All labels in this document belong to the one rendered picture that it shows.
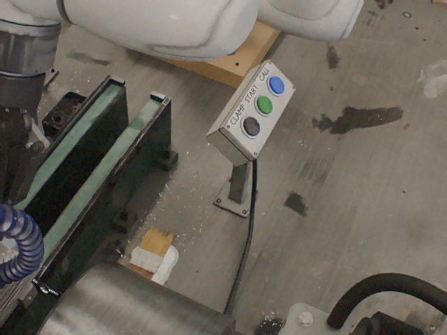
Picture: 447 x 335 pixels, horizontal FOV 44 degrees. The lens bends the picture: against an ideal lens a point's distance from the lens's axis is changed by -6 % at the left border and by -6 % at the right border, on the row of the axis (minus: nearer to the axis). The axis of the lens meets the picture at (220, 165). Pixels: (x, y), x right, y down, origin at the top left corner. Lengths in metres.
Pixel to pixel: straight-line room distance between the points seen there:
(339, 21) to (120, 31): 0.72
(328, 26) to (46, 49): 0.69
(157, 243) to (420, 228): 0.51
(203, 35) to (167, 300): 0.30
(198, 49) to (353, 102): 0.86
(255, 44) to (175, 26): 0.87
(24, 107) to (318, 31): 0.71
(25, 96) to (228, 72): 0.72
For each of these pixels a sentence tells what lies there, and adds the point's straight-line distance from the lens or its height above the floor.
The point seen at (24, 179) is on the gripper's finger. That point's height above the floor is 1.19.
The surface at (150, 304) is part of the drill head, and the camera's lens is 0.63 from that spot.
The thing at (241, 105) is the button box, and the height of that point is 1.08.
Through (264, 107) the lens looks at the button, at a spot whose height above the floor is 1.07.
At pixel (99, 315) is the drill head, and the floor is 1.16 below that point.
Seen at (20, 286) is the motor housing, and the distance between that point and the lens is 0.82.
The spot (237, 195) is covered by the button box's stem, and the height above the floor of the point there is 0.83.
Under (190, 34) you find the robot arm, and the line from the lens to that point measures 0.49.
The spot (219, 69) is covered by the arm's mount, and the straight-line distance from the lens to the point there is 1.29.
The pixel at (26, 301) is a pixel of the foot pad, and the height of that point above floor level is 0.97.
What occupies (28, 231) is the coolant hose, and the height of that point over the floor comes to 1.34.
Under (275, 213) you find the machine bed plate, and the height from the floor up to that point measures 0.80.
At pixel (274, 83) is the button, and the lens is 0.93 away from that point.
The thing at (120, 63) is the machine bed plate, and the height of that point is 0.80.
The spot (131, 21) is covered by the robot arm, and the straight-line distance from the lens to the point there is 0.51.
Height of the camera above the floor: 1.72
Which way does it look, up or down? 53 degrees down
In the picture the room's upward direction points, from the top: 6 degrees clockwise
